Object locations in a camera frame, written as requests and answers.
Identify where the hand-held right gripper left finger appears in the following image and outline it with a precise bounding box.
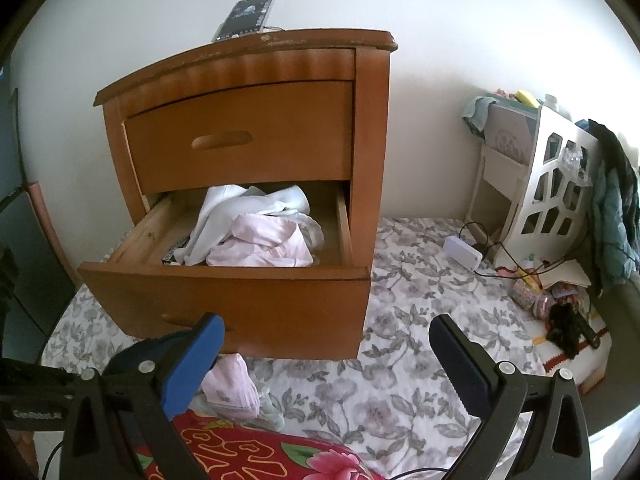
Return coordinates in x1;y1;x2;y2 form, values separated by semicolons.
59;311;226;480

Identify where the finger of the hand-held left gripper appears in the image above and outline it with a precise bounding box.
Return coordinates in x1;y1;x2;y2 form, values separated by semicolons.
106;331;177;377

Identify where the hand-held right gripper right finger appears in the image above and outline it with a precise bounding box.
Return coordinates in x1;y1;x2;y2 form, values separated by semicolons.
429;313;594;480

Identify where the pale pink underwear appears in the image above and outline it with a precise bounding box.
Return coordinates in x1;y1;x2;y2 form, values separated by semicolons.
200;353;261;418

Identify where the wooden nightstand drawer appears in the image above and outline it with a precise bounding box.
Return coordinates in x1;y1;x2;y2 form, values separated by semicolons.
77;180;373;361
122;80;357;196

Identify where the mint green lace underwear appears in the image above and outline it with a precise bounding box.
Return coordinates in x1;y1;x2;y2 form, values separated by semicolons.
192;390;286;431

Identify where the pink garment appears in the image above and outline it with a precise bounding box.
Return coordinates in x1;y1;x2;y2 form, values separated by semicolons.
206;212;316;268

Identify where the white smooth garment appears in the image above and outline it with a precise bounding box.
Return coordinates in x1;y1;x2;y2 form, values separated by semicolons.
182;185;326;266

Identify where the grey floral bed sheet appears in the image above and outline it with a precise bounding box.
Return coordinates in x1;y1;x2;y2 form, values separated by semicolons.
42;217;608;461

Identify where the striped crochet mat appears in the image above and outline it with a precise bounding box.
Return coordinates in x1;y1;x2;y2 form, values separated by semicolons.
530;310;613;376

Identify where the colourful patterned box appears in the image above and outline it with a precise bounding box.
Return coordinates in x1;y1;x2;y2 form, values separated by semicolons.
512;280;538;308

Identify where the black fuzzy object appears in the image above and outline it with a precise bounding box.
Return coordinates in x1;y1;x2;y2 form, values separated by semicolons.
547;302;581;356

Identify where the red floral blanket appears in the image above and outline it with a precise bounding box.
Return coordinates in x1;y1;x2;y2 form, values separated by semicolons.
120;407;373;480

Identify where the white rectangular charger box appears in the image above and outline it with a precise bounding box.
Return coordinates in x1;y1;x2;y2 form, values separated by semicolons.
444;235;483;266

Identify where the black remote control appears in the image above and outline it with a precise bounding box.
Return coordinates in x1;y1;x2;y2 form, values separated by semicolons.
575;310;601;348

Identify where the dark grey panel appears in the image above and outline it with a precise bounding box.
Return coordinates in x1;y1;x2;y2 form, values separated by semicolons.
0;75;76;361

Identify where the white cutout rack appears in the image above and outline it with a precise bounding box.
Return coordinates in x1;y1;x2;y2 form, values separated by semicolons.
467;95;601;268

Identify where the teal jacket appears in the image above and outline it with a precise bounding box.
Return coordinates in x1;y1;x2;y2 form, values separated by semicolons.
587;119;640;293

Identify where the wooden nightstand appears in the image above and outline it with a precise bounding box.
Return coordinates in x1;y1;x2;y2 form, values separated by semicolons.
77;30;401;361

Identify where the white cardboard box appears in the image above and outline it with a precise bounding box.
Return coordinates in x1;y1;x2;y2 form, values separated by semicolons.
485;105;538;166

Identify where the clear plastic packet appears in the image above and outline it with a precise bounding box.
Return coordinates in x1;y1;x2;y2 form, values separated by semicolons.
562;140;588;171

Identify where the teal cloth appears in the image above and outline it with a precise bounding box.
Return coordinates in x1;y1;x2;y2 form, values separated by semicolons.
462;95;496;138

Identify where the smartphone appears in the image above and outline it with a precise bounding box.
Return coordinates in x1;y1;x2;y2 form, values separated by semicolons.
212;0;276;43

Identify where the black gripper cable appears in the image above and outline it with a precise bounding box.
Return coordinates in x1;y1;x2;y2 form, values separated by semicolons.
382;466;453;480
39;439;66;480

